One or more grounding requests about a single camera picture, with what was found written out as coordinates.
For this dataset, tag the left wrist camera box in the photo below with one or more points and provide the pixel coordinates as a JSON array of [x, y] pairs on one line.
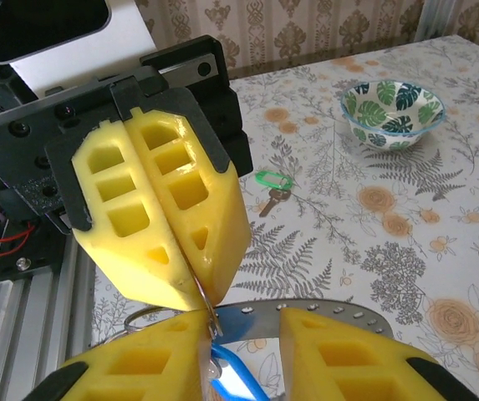
[[34, 25]]

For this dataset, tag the aluminium frame post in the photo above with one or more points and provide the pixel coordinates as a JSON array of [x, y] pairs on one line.
[[439, 18]]

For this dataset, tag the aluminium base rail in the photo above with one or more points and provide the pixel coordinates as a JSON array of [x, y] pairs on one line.
[[21, 334]]

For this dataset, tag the green leaf pattern bowl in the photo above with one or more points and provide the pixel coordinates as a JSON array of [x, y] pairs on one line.
[[393, 113]]

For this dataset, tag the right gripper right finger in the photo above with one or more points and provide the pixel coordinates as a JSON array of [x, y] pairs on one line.
[[348, 367]]

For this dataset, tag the key with green tag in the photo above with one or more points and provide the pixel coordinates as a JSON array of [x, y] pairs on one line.
[[272, 179]]

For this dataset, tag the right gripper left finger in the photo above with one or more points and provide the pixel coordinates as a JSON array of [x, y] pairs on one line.
[[139, 367]]

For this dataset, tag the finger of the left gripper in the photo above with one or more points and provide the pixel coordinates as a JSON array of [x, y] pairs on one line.
[[139, 259], [214, 217]]

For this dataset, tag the key with blue tag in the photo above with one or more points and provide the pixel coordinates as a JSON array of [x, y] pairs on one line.
[[227, 353]]

